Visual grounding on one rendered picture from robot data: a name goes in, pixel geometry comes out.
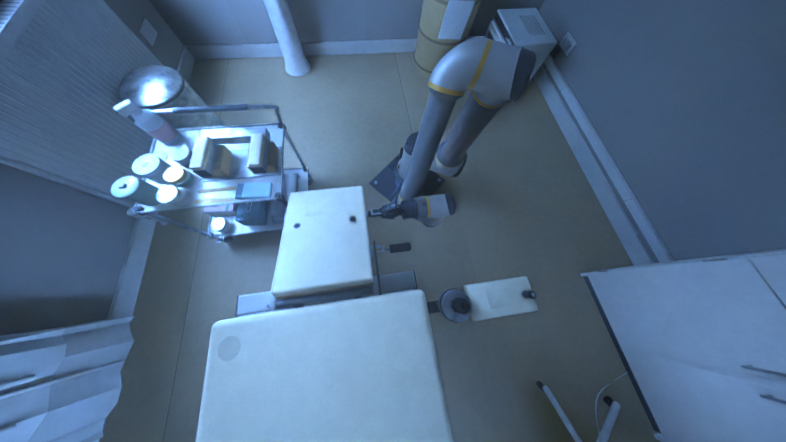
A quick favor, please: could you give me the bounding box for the cream couch headrest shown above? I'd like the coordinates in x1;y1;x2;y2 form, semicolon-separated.
270;185;376;301

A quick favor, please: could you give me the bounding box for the dark round armrest clamp knob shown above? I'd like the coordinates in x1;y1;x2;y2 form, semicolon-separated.
427;287;473;324

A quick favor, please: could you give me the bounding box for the cream armrest pad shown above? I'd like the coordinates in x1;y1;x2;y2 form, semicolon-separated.
463;276;540;322

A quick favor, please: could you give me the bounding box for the beige face cradle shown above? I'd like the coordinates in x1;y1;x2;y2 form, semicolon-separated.
188;130;282;177

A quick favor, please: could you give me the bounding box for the steel instrument trolley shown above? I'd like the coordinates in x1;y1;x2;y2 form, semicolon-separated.
113;103;313;242

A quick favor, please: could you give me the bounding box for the blue flat box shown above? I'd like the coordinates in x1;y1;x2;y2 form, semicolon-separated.
235;181;274;201

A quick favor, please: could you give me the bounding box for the yellow drum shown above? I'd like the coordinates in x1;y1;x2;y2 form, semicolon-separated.
413;0;468;76

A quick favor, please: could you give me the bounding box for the white round pillar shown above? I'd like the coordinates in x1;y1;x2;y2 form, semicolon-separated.
263;0;312;79

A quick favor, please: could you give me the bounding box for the white flat panel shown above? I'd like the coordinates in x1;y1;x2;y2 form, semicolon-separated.
437;0;481;42

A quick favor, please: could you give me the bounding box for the white box appliance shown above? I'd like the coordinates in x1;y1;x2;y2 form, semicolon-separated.
487;7;559;64

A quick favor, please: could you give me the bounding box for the white and red bottle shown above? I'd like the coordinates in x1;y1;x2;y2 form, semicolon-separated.
112;98;185;147

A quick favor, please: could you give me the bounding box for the silver dome lamp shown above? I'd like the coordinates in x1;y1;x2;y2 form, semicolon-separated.
118;64;186;111

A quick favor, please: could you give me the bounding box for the white stand leg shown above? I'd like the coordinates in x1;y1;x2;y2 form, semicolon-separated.
597;395;622;442
535;379;583;442

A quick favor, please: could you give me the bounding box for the grey ribbed panel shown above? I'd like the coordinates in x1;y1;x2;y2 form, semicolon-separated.
0;0;207;207

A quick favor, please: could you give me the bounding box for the white cabinet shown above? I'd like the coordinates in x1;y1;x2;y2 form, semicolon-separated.
580;250;786;442

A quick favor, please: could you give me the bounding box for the grey drawer unit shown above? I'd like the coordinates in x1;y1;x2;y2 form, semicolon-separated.
0;316;136;442

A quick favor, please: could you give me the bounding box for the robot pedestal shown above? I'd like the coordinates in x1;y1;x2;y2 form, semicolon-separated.
369;153;447;201

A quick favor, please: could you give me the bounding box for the grey couch frame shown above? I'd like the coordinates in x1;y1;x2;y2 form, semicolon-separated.
236;240;420;318

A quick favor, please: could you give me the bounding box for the white cable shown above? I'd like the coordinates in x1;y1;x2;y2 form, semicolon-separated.
593;370;631;434

